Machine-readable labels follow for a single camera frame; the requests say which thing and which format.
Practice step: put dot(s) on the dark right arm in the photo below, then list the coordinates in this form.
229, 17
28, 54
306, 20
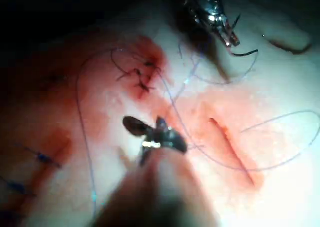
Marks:
155, 199

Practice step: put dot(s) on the blue thread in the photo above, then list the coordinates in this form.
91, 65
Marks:
82, 127

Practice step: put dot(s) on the right arm needle driver jaw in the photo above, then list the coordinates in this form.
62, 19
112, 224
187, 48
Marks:
161, 124
136, 127

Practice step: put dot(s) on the right arm needle driver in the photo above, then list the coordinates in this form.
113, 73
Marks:
170, 139

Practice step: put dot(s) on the left arm needle driver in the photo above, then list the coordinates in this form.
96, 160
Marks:
210, 7

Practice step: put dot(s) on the curved steel needle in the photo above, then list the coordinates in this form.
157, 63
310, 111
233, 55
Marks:
246, 54

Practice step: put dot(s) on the tissue pad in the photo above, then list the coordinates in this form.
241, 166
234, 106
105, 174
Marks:
275, 99

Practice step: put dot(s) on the blue stitching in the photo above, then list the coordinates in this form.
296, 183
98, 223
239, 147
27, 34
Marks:
42, 158
142, 85

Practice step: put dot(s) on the left arm needle driver jaw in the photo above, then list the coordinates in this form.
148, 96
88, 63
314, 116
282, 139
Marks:
232, 33
223, 37

